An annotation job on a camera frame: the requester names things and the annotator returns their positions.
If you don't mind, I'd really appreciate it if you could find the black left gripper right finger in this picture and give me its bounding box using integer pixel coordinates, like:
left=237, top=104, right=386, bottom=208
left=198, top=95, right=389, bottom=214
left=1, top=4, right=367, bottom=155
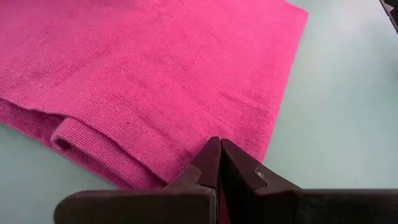
left=220, top=138, right=398, bottom=224

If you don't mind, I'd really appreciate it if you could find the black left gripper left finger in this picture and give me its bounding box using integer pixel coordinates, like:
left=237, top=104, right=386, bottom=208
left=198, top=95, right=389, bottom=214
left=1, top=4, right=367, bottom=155
left=53, top=136, right=222, bottom=224

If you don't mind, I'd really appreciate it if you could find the pink towel with white label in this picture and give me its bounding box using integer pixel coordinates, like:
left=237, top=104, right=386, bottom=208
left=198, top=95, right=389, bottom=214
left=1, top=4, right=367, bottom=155
left=0, top=0, right=310, bottom=224

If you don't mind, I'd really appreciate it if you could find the green table mat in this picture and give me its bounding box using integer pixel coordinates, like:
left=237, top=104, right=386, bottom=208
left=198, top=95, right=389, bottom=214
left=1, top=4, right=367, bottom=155
left=0, top=0, right=398, bottom=224

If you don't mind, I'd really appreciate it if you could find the black aluminium table frame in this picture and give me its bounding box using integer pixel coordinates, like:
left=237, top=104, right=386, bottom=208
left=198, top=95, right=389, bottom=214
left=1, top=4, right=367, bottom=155
left=379, top=0, right=398, bottom=34

